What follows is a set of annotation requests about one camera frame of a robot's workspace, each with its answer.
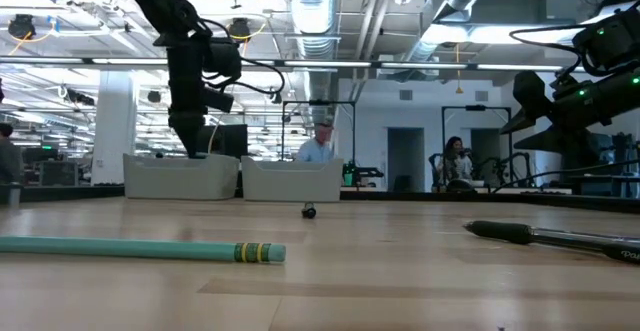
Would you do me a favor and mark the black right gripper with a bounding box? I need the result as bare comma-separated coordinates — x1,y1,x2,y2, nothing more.
499,68,640,153

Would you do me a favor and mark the person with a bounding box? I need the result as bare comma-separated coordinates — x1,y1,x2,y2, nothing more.
0,123,24,185
436,135,475,192
294,119,335,163

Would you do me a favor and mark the black aluminium table frame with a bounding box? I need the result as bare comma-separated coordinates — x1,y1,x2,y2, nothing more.
0,184,640,215

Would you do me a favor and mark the white column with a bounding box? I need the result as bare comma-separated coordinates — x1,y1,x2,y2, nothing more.
91,69,139,186

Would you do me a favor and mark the black stand frame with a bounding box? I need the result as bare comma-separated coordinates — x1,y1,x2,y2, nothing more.
281,99,357,165
440,104,514,187

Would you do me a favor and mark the large silver ceiling duct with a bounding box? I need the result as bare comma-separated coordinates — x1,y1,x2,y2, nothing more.
283,0,342,127

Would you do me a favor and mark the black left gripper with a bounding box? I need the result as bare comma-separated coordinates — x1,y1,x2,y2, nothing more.
167,40,209,160

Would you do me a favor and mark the dark background monitor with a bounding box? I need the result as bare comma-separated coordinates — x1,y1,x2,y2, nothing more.
197,123,250,160

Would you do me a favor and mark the grey plastic bin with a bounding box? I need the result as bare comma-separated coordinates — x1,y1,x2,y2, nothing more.
123,153,240,201
241,155,345,203

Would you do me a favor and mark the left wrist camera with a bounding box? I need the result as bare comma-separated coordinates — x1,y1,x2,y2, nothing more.
202,85,235,115

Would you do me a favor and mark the teal pencil with eraser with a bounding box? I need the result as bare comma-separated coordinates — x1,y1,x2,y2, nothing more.
0,234,288,265

